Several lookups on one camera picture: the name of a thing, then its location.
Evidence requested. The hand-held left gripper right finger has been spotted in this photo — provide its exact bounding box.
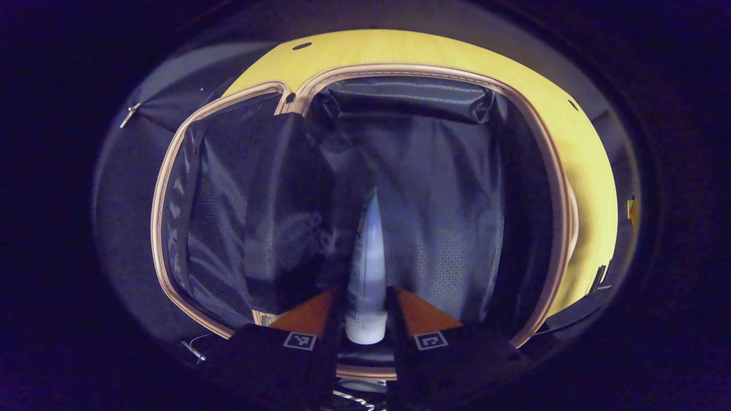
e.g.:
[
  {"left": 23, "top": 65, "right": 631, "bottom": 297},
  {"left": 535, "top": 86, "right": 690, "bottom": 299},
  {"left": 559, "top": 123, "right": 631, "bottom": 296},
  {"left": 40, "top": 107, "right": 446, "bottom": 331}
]
[{"left": 387, "top": 287, "right": 533, "bottom": 411}]

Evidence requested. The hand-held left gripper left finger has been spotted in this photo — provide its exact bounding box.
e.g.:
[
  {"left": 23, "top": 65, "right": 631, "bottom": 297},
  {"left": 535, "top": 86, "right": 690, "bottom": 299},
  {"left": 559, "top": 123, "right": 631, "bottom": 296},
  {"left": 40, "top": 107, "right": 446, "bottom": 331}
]
[{"left": 199, "top": 288, "right": 344, "bottom": 411}]

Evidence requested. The white skin care tube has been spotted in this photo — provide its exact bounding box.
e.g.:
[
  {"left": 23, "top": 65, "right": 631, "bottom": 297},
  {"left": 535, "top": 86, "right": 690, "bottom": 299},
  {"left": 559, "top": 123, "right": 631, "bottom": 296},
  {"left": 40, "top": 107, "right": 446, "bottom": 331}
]
[{"left": 344, "top": 186, "right": 389, "bottom": 345}]

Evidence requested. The pink suitcase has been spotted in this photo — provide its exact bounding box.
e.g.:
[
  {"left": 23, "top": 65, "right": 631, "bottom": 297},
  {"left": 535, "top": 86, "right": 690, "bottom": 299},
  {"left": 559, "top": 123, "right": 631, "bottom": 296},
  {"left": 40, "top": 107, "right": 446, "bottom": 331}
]
[{"left": 150, "top": 62, "right": 579, "bottom": 382}]

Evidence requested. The silver binder clip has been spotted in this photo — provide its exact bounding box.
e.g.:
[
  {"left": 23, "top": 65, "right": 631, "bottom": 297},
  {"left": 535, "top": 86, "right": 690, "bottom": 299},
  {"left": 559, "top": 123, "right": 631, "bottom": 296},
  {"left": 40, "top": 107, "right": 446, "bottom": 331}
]
[
  {"left": 181, "top": 334, "right": 212, "bottom": 365},
  {"left": 119, "top": 102, "right": 143, "bottom": 129}
]

